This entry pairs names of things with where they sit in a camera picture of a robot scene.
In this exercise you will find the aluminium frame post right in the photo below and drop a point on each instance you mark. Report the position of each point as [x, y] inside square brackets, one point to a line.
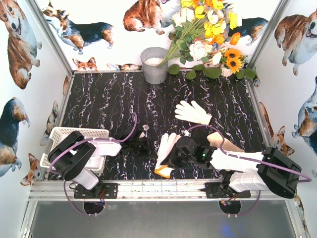
[277, 14]

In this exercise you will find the cream glove far right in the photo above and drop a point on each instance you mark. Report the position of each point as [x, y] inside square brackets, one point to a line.
[192, 112]

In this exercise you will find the aluminium frame post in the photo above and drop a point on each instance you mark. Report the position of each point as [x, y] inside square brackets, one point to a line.
[277, 14]
[49, 35]

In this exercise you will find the white sunflower pot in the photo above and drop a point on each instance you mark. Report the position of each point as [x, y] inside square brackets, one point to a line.
[226, 72]

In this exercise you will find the white plastic storage basket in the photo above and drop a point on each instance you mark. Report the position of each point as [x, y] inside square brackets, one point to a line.
[96, 164]

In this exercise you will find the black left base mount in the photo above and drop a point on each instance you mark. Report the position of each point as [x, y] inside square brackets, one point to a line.
[105, 190]

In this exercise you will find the green moss stone right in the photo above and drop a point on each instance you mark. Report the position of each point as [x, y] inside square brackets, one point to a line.
[249, 73]

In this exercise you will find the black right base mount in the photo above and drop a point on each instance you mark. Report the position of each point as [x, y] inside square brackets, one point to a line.
[222, 189]

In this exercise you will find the artificial flower bouquet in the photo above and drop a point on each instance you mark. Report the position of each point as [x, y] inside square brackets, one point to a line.
[200, 28]

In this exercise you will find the aluminium frame rail right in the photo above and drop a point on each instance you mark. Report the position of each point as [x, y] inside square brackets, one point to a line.
[259, 114]

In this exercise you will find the aluminium frame post left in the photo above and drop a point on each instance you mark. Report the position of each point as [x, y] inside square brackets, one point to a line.
[49, 35]

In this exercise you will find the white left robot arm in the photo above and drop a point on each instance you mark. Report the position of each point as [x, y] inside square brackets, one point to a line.
[70, 157]

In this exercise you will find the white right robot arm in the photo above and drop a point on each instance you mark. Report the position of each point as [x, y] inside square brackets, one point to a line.
[268, 170]

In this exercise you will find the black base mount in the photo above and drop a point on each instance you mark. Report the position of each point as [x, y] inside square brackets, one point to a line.
[105, 190]
[222, 189]

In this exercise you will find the sunflower bunch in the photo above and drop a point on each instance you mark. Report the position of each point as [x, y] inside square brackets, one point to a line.
[233, 59]

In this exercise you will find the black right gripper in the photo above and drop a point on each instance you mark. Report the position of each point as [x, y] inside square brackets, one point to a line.
[178, 152]

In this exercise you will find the grey metal bucket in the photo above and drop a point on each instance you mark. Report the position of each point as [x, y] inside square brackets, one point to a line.
[153, 65]

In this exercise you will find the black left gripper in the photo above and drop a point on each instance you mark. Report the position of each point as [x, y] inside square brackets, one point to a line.
[144, 144]

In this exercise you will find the large green moss stone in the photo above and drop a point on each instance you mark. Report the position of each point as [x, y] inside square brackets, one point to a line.
[212, 72]

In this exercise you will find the green moss stone far left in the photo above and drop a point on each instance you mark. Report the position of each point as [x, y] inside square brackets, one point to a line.
[174, 69]

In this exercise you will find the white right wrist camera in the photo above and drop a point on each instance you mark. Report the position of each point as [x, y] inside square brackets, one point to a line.
[185, 133]

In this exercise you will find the aluminium front rail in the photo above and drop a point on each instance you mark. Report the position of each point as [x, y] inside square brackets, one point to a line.
[132, 190]

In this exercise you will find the white glove orange cuff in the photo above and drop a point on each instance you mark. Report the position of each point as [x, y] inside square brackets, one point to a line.
[166, 144]

